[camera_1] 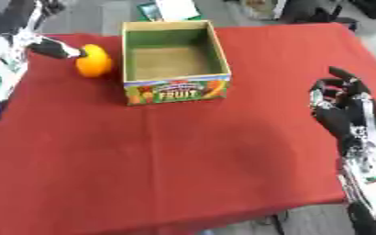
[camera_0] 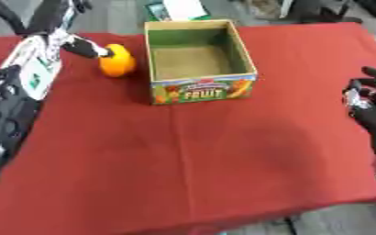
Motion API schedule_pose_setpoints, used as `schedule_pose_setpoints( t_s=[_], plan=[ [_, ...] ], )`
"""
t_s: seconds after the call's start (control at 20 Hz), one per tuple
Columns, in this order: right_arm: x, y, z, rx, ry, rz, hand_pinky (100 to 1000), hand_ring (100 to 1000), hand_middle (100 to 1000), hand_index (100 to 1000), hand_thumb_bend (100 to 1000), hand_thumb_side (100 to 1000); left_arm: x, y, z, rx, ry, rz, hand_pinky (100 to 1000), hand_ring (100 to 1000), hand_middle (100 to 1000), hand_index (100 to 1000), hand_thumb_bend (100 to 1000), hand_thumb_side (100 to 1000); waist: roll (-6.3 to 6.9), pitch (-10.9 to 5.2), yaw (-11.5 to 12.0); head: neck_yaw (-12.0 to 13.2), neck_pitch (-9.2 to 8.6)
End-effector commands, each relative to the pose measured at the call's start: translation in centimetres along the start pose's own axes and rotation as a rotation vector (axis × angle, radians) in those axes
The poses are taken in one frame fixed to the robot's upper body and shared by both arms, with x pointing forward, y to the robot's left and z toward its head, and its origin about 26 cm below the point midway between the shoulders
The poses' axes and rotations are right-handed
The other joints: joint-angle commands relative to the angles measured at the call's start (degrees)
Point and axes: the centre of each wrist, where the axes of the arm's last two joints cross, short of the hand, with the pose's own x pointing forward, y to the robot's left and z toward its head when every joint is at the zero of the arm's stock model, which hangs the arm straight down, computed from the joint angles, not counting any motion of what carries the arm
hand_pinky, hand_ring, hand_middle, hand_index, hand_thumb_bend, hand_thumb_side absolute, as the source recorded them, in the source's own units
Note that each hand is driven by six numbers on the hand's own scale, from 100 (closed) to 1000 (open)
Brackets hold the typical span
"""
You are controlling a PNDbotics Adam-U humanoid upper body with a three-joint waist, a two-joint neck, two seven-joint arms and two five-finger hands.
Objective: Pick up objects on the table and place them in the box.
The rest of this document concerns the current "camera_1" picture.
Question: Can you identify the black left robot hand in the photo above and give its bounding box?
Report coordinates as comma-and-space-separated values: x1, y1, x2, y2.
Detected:
0, 0, 89, 60

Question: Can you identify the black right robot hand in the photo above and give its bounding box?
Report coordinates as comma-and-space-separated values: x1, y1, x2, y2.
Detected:
308, 65, 376, 148

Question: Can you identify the orange toy fruit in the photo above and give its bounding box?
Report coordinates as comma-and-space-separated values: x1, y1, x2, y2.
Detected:
73, 43, 115, 79

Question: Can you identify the green and white box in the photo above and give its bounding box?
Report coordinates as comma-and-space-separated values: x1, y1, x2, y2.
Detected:
135, 0, 205, 22

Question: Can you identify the cardboard box with green inside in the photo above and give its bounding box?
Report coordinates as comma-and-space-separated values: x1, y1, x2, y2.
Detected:
120, 19, 233, 107

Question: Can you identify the black chair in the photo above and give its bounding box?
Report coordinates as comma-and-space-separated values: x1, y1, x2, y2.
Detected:
274, 0, 361, 32

